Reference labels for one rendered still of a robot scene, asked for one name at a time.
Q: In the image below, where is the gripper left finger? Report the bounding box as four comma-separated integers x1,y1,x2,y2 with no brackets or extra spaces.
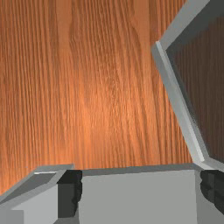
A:
0,164,83,224

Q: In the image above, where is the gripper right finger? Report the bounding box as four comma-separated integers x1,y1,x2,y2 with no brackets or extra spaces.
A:
199,169,224,216

